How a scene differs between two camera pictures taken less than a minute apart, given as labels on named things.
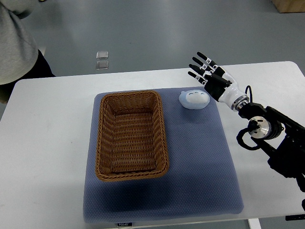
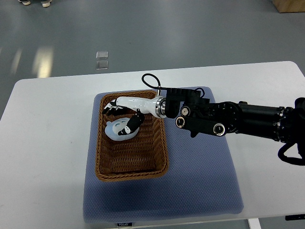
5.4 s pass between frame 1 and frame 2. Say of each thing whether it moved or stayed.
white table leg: stayed
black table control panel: stayed
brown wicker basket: stayed
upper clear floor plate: stayed
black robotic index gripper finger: moved
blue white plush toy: moved
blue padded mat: stayed
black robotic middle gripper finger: moved
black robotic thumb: moved
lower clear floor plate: stayed
